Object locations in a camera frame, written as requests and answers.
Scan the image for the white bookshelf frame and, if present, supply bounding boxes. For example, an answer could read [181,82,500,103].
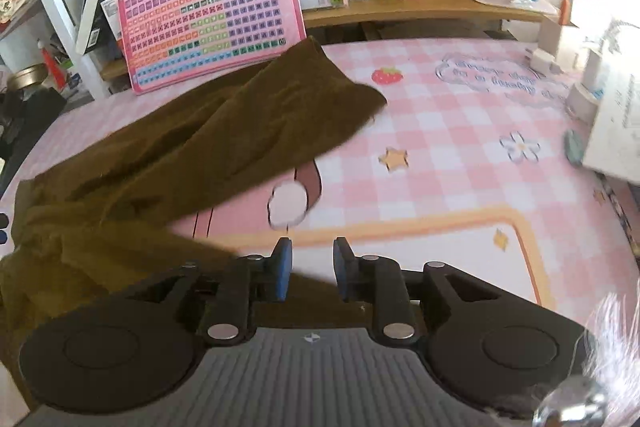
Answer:
[12,0,112,102]

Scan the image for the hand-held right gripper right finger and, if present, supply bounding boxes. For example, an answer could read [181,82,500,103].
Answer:
[332,237,507,348]

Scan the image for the gold round tin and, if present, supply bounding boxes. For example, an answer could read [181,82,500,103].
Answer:
[7,63,49,91]

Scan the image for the brown corduroy pants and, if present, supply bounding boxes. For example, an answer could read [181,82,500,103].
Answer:
[0,36,388,348]

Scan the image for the shiny metal knob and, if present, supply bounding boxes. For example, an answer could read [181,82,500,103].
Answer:
[532,376,609,427]

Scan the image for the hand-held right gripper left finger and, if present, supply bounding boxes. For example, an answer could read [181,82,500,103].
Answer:
[132,237,293,348]

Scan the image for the white charger plug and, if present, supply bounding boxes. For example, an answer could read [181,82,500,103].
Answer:
[529,47,557,74]

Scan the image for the pink toy keyboard tablet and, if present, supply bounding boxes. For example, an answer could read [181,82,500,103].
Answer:
[116,0,307,95]

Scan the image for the white fluffy trim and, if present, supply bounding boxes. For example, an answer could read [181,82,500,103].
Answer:
[584,291,640,410]

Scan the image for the pink checkered desk mat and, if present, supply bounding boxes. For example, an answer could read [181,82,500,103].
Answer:
[0,34,640,348]

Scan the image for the wooden shelf board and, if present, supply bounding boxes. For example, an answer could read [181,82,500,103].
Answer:
[100,0,557,80]

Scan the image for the white paper box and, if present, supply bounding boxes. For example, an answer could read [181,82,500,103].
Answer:
[581,19,640,186]

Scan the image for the thick white book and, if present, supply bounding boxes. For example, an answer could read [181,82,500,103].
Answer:
[75,0,122,55]

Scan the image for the small teal object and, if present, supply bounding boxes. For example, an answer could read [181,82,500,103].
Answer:
[564,129,587,166]

